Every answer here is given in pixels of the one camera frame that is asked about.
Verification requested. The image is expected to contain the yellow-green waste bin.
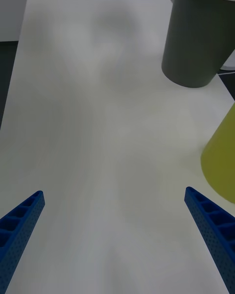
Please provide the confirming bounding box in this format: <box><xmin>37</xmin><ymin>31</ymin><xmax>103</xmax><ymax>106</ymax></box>
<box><xmin>200</xmin><ymin>102</ymin><xmax>235</xmax><ymax>204</ymax></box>

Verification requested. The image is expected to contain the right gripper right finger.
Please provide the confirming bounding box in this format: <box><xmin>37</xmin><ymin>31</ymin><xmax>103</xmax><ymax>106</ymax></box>
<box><xmin>184</xmin><ymin>186</ymin><xmax>235</xmax><ymax>294</ymax></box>

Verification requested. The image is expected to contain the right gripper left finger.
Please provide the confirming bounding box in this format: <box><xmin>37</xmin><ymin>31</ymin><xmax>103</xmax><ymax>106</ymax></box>
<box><xmin>0</xmin><ymin>190</ymin><xmax>46</xmax><ymax>294</ymax></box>

